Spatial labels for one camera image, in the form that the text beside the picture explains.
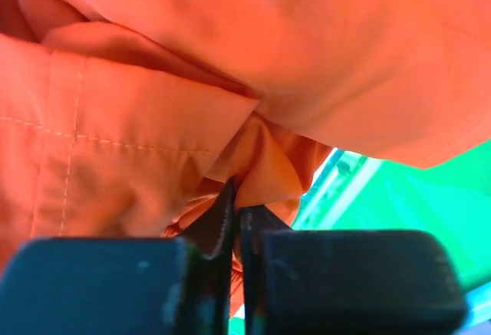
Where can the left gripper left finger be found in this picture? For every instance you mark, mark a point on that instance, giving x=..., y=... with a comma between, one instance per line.
x=178, y=285

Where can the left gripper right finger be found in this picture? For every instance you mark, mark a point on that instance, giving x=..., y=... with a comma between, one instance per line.
x=345, y=281

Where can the orange shorts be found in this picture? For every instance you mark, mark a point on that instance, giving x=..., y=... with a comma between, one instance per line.
x=126, y=117

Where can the green plastic tray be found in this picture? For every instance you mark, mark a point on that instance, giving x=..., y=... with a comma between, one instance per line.
x=450, y=202

